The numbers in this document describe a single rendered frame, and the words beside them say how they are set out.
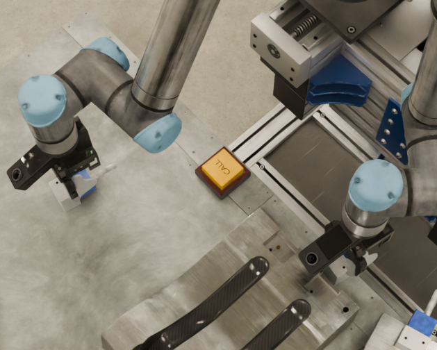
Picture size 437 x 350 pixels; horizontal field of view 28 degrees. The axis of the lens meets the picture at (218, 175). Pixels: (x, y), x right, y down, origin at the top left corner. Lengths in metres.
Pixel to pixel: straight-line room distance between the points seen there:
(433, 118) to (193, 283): 0.53
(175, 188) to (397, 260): 0.81
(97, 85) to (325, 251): 0.47
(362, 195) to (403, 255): 1.05
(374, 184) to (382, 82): 0.45
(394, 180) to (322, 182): 1.08
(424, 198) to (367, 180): 0.10
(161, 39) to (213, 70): 1.50
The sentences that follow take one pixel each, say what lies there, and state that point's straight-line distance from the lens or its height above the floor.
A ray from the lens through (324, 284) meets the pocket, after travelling 1.61.
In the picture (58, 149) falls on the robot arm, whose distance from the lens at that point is 1.50.
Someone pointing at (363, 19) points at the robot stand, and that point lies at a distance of 1.66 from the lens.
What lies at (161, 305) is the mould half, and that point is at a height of 0.91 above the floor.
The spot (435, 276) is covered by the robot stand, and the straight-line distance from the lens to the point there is 2.36.
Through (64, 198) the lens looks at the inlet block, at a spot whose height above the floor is 0.85.
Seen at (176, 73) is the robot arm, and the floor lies 1.26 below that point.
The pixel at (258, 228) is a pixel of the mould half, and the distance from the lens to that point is 1.61.
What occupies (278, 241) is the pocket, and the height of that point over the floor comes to 0.86.
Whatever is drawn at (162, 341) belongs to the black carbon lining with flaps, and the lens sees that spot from 1.52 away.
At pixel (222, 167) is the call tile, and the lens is 1.71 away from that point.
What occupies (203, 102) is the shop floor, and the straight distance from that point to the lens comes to 2.74.
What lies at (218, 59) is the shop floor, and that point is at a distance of 2.82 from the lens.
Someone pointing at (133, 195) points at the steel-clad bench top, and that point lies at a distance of 1.74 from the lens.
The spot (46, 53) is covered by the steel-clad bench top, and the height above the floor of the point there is 0.80.
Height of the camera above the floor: 2.39
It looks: 66 degrees down
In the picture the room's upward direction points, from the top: 1 degrees counter-clockwise
